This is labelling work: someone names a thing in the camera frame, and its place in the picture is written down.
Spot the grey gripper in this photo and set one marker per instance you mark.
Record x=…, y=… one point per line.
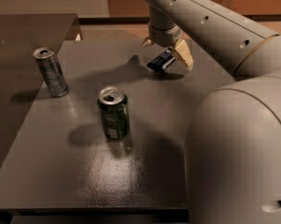
x=164, y=36

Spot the blue rxbar blueberry wrapper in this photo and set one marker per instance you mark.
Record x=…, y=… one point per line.
x=162, y=61

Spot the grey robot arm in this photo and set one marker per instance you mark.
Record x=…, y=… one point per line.
x=233, y=144

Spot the green soda can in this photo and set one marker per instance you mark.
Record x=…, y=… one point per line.
x=113, y=104

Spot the slim silver blue can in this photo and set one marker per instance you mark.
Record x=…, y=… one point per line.
x=49, y=66

